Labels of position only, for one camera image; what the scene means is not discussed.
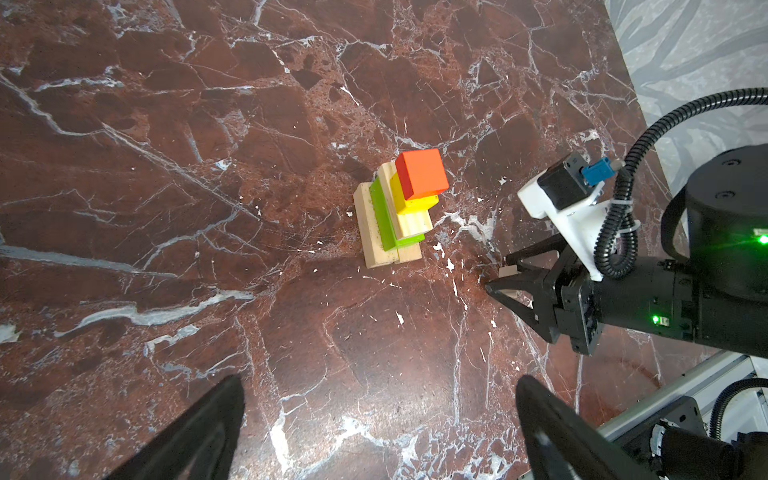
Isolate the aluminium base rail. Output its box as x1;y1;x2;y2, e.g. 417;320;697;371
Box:
593;352;767;448

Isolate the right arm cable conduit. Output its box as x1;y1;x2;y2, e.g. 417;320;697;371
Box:
592;87;768;281

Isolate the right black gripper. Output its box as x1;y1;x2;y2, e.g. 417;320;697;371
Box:
485;234;706;355

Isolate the grooved wood block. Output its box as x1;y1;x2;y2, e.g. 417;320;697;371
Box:
377;161;433;240

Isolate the yellow dice cube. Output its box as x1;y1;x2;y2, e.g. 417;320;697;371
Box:
390;173;439;215

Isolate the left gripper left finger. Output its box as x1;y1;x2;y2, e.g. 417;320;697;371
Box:
107;374;245;479

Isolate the small wood cube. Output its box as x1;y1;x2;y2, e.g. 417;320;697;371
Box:
498;265;519;278

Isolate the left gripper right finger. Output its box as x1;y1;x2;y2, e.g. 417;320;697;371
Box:
516;375;655;480

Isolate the green block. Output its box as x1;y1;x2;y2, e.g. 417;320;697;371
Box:
369;179;425;251

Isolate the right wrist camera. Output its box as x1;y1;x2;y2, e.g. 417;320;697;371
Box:
517;152;616;281

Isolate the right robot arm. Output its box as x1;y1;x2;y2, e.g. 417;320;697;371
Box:
485;145;767;357

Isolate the red cube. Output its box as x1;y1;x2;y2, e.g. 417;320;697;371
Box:
395;149;449;201

